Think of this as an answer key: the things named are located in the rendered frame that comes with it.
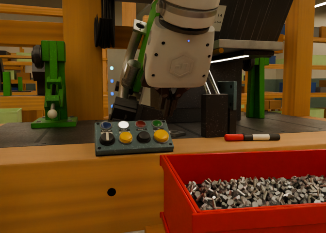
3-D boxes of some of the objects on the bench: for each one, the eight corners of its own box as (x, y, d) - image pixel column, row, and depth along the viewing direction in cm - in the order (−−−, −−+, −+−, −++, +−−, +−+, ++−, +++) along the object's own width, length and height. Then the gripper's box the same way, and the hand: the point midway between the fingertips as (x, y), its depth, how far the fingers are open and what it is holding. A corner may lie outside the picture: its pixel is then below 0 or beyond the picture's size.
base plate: (372, 134, 85) (372, 128, 85) (-50, 159, 57) (-51, 149, 57) (281, 118, 126) (281, 114, 125) (7, 128, 98) (7, 122, 98)
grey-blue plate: (237, 134, 74) (238, 81, 73) (230, 135, 73) (232, 81, 72) (221, 129, 83) (222, 81, 82) (215, 129, 82) (215, 81, 81)
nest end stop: (131, 125, 78) (136, 112, 75) (109, 120, 76) (114, 107, 73) (131, 122, 79) (136, 109, 76) (109, 117, 77) (114, 104, 74)
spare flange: (186, 134, 74) (186, 132, 74) (175, 136, 71) (175, 133, 71) (171, 132, 78) (171, 129, 78) (160, 134, 75) (160, 131, 75)
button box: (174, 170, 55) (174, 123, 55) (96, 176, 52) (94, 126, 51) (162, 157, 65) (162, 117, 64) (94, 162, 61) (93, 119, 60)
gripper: (223, 7, 45) (198, 98, 57) (130, 0, 41) (122, 99, 53) (243, 27, 39) (210, 124, 51) (138, 22, 36) (127, 127, 47)
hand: (167, 102), depth 51 cm, fingers closed
